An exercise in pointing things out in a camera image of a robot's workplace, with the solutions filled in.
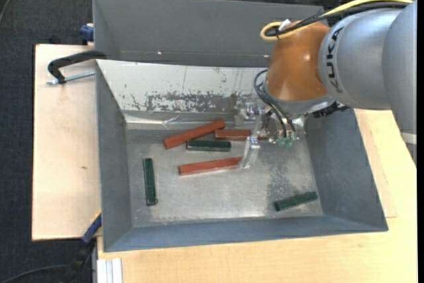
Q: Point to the red-brown flat block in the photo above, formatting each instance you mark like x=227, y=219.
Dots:
x=232, y=134
x=193, y=134
x=208, y=166

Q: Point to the dark green flat block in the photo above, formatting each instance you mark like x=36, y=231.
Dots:
x=208, y=146
x=295, y=201
x=149, y=182

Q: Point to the pale wood board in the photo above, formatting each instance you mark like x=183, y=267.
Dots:
x=64, y=149

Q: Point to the black cylinder on white bracket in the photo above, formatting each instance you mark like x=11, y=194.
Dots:
x=328, y=111

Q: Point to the grey metal bin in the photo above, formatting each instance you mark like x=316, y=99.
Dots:
x=212, y=199

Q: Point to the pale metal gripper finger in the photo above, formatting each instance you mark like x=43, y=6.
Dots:
x=249, y=108
x=251, y=150

